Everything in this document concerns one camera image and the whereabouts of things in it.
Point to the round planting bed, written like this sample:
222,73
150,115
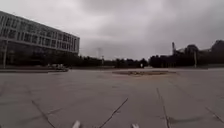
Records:
141,72

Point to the grey paved plaza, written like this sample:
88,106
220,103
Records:
110,96

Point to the pole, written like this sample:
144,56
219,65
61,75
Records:
4,53

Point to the long grey multi-storey building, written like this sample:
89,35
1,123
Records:
36,36

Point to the robot's own part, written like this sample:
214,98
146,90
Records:
76,124
135,126

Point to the row of dark trees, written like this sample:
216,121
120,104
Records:
180,58

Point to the raised grass strip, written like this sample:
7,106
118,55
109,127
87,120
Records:
30,69

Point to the distant tower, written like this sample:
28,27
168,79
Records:
173,48

